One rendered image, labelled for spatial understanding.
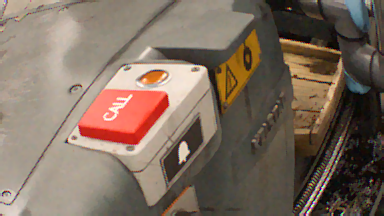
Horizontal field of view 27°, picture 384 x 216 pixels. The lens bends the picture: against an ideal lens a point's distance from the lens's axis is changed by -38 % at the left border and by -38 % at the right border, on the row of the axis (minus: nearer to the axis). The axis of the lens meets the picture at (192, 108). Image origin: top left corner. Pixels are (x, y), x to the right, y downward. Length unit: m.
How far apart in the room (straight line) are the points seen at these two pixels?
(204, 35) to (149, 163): 0.18
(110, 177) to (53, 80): 0.20
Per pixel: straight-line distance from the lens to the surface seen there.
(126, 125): 0.86
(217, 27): 1.02
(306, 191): 1.59
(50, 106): 0.95
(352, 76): 1.51
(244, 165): 1.09
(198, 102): 0.93
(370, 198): 1.94
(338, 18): 1.47
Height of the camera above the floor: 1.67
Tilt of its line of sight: 28 degrees down
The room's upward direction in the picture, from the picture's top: 10 degrees counter-clockwise
